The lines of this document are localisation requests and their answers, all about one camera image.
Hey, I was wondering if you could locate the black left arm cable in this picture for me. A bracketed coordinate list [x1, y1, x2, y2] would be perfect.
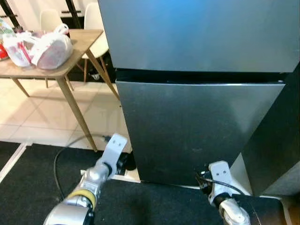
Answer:
[52, 135, 112, 201]

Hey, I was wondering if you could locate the black window frame post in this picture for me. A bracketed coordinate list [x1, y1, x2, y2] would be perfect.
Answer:
[0, 0, 20, 29]
[65, 0, 84, 30]

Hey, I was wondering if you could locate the grey kitchen cabinet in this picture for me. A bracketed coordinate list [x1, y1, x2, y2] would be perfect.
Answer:
[262, 161, 300, 196]

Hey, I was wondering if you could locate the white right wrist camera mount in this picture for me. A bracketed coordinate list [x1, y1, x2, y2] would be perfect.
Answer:
[206, 161, 235, 198]

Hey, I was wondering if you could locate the silver fridge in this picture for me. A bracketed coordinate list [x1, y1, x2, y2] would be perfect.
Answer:
[97, 0, 300, 197]

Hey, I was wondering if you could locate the small white plastic bag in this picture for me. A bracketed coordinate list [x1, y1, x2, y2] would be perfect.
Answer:
[1, 32, 34, 68]

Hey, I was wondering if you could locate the large white plastic bag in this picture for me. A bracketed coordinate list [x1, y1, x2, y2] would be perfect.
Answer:
[29, 23, 75, 71]

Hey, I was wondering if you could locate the light wooden table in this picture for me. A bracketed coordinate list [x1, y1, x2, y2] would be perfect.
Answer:
[0, 29, 121, 153]

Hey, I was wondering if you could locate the white green packet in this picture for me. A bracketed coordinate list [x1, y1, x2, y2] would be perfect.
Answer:
[0, 18, 14, 37]

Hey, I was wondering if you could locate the black floor mat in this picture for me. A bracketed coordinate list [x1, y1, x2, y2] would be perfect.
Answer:
[0, 142, 287, 225]

